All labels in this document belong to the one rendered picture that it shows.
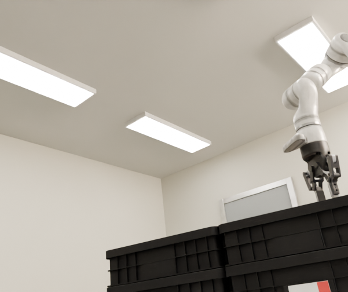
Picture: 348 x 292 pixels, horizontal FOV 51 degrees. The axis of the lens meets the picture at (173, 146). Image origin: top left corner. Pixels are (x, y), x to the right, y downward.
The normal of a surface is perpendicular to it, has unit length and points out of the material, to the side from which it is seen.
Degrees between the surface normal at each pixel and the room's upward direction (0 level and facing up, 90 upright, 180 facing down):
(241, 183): 90
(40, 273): 90
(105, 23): 180
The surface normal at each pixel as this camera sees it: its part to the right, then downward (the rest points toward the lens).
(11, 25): 0.11, 0.90
